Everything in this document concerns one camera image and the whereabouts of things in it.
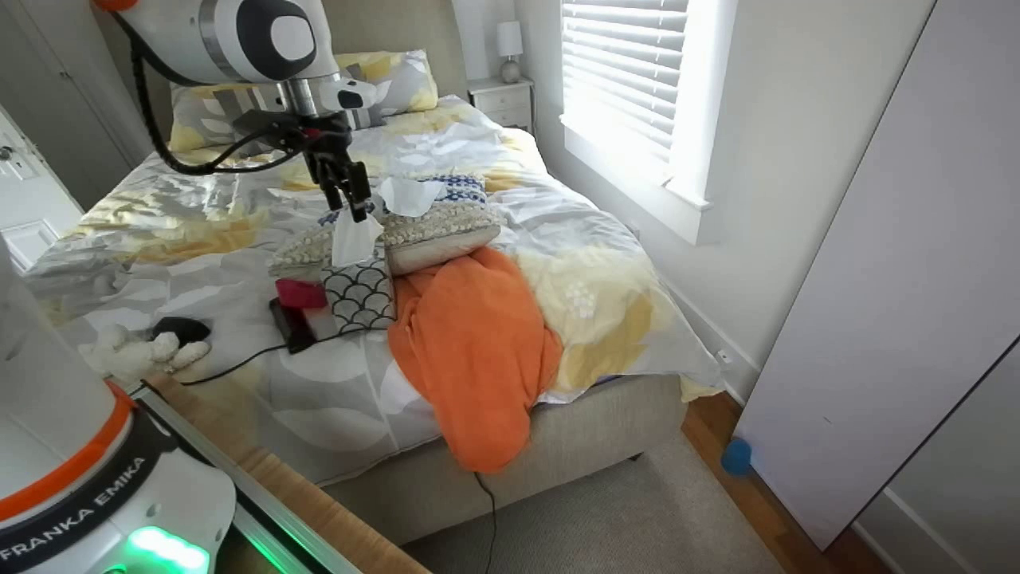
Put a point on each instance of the blue ball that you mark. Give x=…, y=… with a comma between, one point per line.
x=736, y=456

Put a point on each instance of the white wardrobe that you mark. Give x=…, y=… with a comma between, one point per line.
x=879, y=320

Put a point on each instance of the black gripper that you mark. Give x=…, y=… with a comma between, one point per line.
x=319, y=133

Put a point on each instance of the beige bed frame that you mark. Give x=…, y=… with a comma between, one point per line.
x=573, y=441

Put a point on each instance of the black computer mouse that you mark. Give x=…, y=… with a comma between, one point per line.
x=183, y=329

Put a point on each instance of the white nightstand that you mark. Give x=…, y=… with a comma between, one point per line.
x=503, y=103

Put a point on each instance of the white dresser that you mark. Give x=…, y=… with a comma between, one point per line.
x=31, y=193

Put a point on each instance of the small white lamp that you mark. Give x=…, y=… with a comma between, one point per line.
x=511, y=50

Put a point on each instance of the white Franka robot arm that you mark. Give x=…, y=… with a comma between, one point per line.
x=63, y=468

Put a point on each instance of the yellow grey floral duvet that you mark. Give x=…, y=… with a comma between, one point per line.
x=191, y=210

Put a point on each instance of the grey rug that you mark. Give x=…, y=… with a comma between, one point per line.
x=626, y=520

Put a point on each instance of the orange cloth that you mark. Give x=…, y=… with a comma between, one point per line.
x=471, y=353

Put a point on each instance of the yellow white floral pillow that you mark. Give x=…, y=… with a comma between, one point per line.
x=201, y=122
x=399, y=80

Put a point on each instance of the grey door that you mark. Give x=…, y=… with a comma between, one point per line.
x=52, y=97

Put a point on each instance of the white window frame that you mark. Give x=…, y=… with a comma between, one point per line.
x=702, y=106

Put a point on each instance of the red pouch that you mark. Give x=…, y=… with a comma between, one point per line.
x=299, y=295

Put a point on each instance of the black phone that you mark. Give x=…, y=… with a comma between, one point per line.
x=292, y=325

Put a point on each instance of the patterned tissue box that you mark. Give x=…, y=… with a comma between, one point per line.
x=359, y=299

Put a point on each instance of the white window blinds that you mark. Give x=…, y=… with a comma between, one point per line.
x=626, y=66

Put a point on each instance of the white plush toy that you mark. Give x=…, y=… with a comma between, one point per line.
x=145, y=359

